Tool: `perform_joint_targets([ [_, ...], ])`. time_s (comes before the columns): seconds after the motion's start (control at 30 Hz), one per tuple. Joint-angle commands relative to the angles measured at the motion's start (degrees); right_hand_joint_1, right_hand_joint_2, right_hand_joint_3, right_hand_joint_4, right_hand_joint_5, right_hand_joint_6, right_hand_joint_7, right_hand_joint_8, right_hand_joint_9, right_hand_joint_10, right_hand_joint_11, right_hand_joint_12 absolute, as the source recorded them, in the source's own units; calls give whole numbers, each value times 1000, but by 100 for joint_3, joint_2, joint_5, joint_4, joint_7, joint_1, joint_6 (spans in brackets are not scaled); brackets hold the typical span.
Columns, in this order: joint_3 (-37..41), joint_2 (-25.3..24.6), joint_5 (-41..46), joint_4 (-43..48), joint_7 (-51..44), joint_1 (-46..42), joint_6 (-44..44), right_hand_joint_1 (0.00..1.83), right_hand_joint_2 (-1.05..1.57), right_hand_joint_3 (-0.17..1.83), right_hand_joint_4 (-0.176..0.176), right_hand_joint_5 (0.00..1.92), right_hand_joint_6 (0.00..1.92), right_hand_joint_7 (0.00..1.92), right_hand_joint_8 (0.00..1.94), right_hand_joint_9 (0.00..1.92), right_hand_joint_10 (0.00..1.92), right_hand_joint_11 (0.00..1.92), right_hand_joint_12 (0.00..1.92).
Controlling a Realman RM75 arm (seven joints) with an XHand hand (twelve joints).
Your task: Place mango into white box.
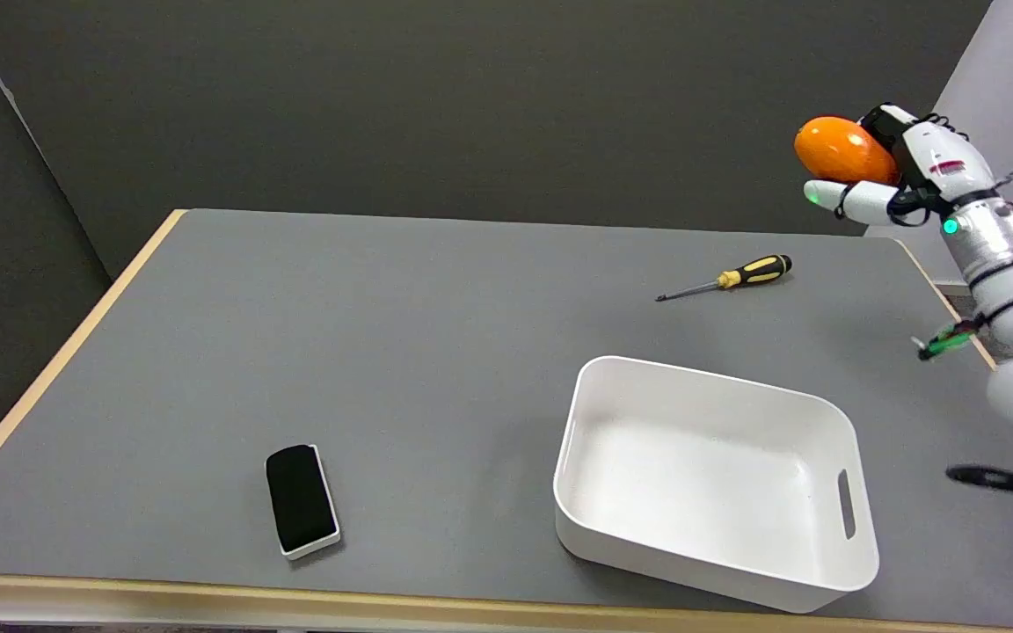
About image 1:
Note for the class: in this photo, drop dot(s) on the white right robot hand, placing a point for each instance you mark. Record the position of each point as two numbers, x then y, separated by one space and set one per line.
937 163

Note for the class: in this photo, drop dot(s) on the orange mango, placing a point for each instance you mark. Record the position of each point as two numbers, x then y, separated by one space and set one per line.
842 150

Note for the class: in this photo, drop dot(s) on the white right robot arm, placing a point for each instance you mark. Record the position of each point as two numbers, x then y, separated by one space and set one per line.
1012 290

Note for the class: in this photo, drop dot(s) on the white plastic box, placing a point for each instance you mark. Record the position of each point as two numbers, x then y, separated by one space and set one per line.
717 482

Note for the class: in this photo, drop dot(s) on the yellow black screwdriver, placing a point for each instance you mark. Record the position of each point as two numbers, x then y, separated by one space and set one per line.
735 277

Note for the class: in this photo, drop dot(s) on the black whiteboard eraser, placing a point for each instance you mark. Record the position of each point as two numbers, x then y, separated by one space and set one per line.
301 499

